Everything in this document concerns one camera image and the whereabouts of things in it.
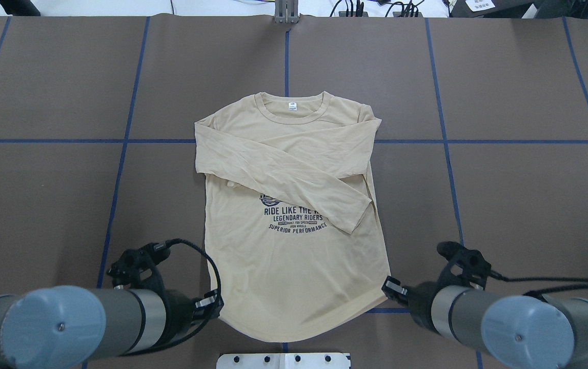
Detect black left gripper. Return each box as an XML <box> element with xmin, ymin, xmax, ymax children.
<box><xmin>163</xmin><ymin>290</ymin><xmax>224</xmax><ymax>339</ymax></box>

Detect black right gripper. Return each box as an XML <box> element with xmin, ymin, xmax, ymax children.
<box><xmin>382</xmin><ymin>276</ymin><xmax>437</xmax><ymax>331</ymax></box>

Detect beige long sleeve shirt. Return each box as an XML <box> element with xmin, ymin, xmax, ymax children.
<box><xmin>194</xmin><ymin>92</ymin><xmax>390</xmax><ymax>342</ymax></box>

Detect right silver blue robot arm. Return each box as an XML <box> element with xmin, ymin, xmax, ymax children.
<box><xmin>382</xmin><ymin>276</ymin><xmax>588</xmax><ymax>368</ymax></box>

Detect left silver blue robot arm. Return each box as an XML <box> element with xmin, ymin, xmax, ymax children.
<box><xmin>0</xmin><ymin>285</ymin><xmax>224</xmax><ymax>368</ymax></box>

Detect black box with label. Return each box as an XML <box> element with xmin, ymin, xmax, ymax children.
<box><xmin>449</xmin><ymin>1</ymin><xmax>534</xmax><ymax>18</ymax></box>

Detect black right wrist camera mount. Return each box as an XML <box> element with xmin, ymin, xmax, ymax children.
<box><xmin>436</xmin><ymin>241</ymin><xmax>492</xmax><ymax>290</ymax></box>

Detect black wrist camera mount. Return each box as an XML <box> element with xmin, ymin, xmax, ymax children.
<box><xmin>106</xmin><ymin>243</ymin><xmax>171</xmax><ymax>294</ymax></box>
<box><xmin>436</xmin><ymin>241</ymin><xmax>492</xmax><ymax>290</ymax></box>

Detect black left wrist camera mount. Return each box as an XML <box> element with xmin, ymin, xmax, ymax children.
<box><xmin>106</xmin><ymin>243</ymin><xmax>171</xmax><ymax>294</ymax></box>

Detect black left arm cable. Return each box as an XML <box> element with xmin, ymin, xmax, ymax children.
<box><xmin>125</xmin><ymin>238</ymin><xmax>222</xmax><ymax>357</ymax></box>

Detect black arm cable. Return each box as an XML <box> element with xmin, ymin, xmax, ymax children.
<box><xmin>125</xmin><ymin>238</ymin><xmax>222</xmax><ymax>357</ymax></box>
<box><xmin>489</xmin><ymin>271</ymin><xmax>588</xmax><ymax>298</ymax></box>

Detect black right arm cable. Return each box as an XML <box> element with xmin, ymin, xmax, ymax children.
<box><xmin>489</xmin><ymin>271</ymin><xmax>588</xmax><ymax>298</ymax></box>

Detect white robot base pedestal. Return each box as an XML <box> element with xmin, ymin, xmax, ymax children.
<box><xmin>216</xmin><ymin>352</ymin><xmax>352</xmax><ymax>368</ymax></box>

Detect aluminium frame post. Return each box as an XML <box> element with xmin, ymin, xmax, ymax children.
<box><xmin>274</xmin><ymin>0</ymin><xmax>300</xmax><ymax>24</ymax></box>

